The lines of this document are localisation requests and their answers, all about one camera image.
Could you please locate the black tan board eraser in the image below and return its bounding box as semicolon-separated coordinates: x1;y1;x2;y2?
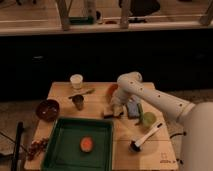
102;108;123;118

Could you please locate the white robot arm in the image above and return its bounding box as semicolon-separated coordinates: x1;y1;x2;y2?
111;72;213;171

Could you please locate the small metal cup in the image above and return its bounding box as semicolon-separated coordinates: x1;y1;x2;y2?
72;95;84;110

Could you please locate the white paper cup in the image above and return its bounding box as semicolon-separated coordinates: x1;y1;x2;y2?
70;74;83;89

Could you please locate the blue sponge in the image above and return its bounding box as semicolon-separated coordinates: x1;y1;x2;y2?
126;101;139;119

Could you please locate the green pear toy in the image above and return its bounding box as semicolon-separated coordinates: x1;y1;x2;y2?
137;104;157;128

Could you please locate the orange round toy food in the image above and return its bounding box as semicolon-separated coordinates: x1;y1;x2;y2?
80;137;93;153

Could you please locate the green plastic tray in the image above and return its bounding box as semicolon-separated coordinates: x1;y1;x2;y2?
41;118;113;171

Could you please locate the dark brown bowl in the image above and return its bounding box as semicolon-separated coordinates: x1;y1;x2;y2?
36;99;60;122

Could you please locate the red grape bunch toy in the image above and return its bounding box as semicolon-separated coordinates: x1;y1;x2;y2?
27;138;49;161

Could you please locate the black pole stand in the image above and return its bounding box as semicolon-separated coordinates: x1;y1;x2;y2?
11;122;24;171

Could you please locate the white handled black brush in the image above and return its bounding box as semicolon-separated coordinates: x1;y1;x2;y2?
130;123;162;152

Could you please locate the black floor cable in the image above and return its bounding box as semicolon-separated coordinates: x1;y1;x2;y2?
169;131;186;141

